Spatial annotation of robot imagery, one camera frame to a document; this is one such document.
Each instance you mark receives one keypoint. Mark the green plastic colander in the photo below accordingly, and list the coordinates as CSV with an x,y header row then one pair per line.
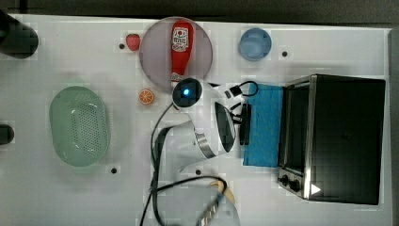
x,y
79,126

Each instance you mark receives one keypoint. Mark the grey round plate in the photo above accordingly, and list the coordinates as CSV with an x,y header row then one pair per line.
x,y
155,53

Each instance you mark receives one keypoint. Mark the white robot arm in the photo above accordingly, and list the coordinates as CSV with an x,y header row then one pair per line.
x,y
208,133

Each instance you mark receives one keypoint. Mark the red ketchup bottle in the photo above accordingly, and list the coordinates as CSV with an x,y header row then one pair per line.
x,y
182,36

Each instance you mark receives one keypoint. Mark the blue bowl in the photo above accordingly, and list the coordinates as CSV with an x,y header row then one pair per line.
x,y
255,44

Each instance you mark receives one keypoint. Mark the black toaster oven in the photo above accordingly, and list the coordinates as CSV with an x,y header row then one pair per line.
x,y
331,135

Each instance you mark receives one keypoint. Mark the red toy strawberry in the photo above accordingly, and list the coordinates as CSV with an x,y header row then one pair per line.
x,y
133,41

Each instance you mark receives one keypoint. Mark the orange slice toy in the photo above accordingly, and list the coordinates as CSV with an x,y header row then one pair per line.
x,y
146,96

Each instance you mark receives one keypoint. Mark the peeled banana toy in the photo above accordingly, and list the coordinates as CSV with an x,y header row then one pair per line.
x,y
224,190

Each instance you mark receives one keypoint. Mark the black cup holder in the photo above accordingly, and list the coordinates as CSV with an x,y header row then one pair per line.
x,y
17,40

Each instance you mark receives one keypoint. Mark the black cylinder post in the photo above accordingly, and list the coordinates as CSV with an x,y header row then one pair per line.
x,y
6,134

